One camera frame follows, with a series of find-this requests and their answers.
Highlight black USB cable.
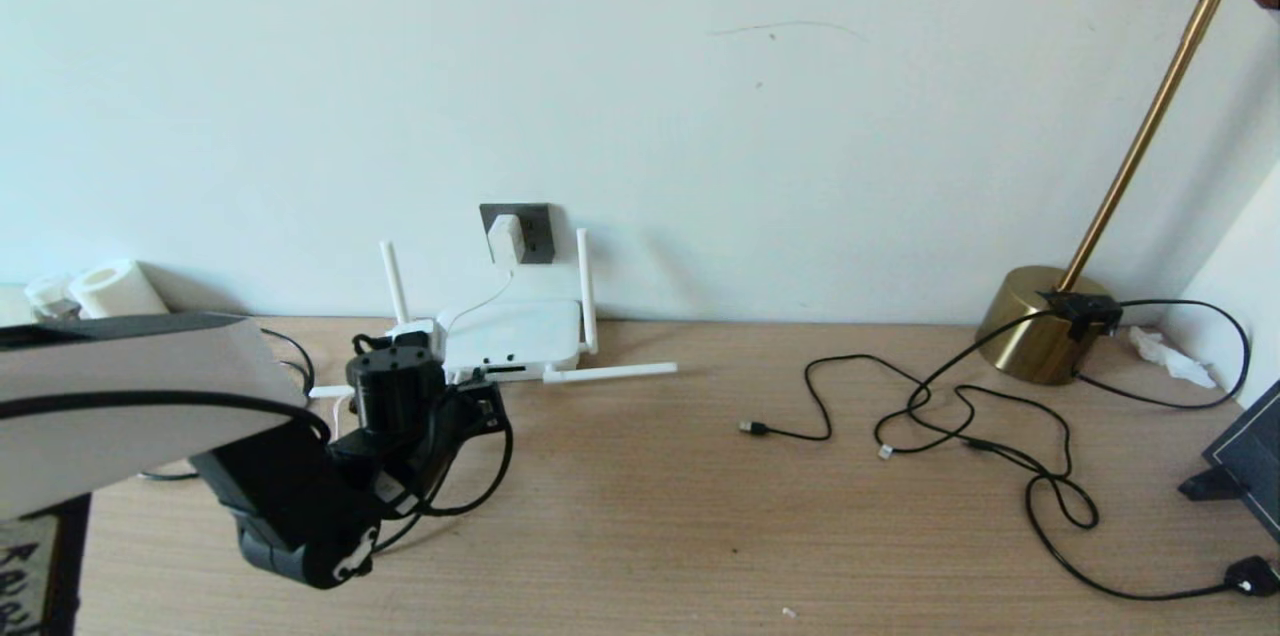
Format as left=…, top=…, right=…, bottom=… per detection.
left=740, top=354, right=1076, bottom=482

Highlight thick black cable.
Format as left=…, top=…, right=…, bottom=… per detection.
left=138, top=328, right=317, bottom=483

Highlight black cable with connector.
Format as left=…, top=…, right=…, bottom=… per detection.
left=905, top=299, right=1280, bottom=602

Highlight brass desk lamp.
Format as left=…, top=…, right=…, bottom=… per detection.
left=975, top=0, right=1280, bottom=387

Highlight crumpled white tissue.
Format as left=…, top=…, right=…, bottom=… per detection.
left=1128, top=326, right=1219, bottom=390

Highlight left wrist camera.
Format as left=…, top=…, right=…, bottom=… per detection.
left=385, top=318, right=447, bottom=354

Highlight thin white power cable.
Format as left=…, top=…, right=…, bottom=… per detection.
left=330, top=264, right=521, bottom=442

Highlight black inline switch box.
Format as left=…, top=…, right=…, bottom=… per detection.
left=1035, top=291, right=1123, bottom=342

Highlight white router with four antennas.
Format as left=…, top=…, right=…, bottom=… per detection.
left=310, top=229, right=679, bottom=402

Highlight white paper roll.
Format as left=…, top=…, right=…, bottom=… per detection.
left=68, top=259, right=169, bottom=320

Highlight grey wall socket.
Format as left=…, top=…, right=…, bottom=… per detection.
left=479, top=203, right=554, bottom=265

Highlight white power adapter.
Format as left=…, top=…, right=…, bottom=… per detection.
left=487, top=214, right=528, bottom=267

